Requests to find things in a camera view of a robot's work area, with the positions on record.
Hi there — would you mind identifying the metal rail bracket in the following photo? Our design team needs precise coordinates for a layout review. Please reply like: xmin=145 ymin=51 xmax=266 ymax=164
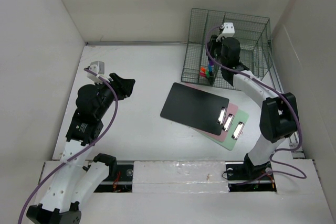
xmin=289 ymin=143 xmax=306 ymax=159

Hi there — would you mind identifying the pink clipboard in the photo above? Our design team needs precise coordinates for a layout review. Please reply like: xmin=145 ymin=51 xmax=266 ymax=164
xmin=194 ymin=103 xmax=238 ymax=143

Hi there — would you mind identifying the green clipboard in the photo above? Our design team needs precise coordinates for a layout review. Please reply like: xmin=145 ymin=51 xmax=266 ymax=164
xmin=219 ymin=109 xmax=249 ymax=151

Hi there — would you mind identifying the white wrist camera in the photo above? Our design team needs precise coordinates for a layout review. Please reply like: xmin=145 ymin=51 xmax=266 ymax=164
xmin=220 ymin=22 xmax=235 ymax=37
xmin=87 ymin=61 xmax=104 ymax=83

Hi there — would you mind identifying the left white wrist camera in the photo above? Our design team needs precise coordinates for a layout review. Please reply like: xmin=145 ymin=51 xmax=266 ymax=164
xmin=87 ymin=61 xmax=104 ymax=83

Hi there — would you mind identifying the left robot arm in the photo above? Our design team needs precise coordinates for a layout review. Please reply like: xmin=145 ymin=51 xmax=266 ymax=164
xmin=25 ymin=71 xmax=135 ymax=223

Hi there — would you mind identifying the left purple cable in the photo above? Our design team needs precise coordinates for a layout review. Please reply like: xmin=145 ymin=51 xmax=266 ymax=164
xmin=17 ymin=67 xmax=118 ymax=224

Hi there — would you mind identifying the black clipboard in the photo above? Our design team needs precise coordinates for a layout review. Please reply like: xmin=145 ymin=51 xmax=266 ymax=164
xmin=160 ymin=82 xmax=229 ymax=135

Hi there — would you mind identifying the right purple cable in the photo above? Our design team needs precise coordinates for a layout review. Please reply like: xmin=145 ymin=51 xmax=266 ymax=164
xmin=205 ymin=25 xmax=307 ymax=185

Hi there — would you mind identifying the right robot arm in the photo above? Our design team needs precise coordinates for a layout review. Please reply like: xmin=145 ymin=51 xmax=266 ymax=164
xmin=206 ymin=35 xmax=301 ymax=186

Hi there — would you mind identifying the purple cable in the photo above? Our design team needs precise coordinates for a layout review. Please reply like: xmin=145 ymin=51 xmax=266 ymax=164
xmin=205 ymin=25 xmax=307 ymax=185
xmin=17 ymin=67 xmax=118 ymax=224

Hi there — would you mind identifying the green wire desk organizer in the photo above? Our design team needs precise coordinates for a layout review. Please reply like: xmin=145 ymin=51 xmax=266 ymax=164
xmin=181 ymin=8 xmax=272 ymax=89

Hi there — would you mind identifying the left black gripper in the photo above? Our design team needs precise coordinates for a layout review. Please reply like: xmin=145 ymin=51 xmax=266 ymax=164
xmin=94 ymin=73 xmax=134 ymax=119

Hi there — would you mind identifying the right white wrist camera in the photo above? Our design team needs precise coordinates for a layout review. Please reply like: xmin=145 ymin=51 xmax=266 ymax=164
xmin=220 ymin=22 xmax=235 ymax=37

